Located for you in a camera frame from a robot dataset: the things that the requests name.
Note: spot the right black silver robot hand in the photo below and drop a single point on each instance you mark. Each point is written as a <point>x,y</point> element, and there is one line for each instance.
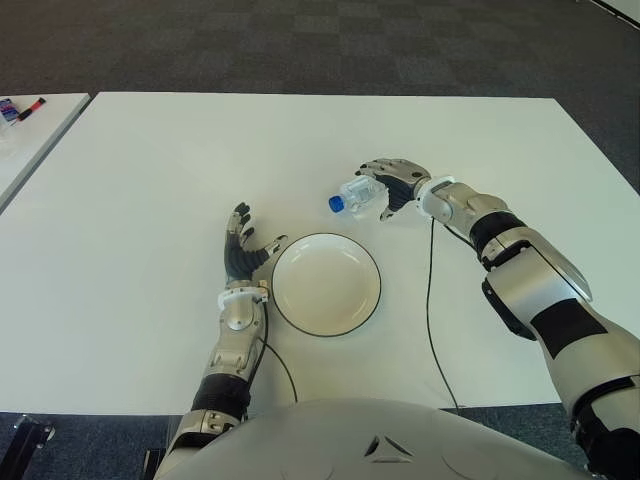
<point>402,177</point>

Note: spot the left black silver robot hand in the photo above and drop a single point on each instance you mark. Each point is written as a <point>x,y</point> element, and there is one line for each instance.
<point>237,260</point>

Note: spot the clear water bottle blue cap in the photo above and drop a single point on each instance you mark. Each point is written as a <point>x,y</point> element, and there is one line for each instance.
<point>357,197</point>

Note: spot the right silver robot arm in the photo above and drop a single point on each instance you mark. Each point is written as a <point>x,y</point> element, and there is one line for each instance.
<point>530,280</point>

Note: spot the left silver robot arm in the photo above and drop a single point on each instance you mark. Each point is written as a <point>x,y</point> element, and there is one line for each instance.
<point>235,330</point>

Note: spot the white plate black rim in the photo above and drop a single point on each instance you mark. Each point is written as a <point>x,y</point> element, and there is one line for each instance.
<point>327,285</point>

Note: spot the grey robot torso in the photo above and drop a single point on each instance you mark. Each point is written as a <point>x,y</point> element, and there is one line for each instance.
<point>350,440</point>

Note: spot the white side table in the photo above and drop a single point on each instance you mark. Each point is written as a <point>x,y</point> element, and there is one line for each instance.
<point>35,150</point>

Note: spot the red black marker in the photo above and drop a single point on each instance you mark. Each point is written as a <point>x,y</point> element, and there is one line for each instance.
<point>31,110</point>

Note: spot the black table foot caster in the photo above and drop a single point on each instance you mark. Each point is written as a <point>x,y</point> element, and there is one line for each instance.
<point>35,432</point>

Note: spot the small blue white pack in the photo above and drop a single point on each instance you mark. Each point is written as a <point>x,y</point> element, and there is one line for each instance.
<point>7,110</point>

